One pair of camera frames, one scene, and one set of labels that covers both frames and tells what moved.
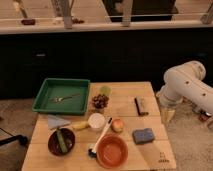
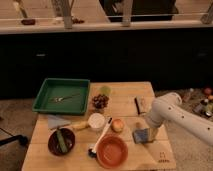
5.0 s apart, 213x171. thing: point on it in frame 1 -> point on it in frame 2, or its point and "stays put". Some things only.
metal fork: (60, 99) stays put
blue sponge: (143, 136) stays put
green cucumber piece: (62, 141) stays put
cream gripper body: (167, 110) -> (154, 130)
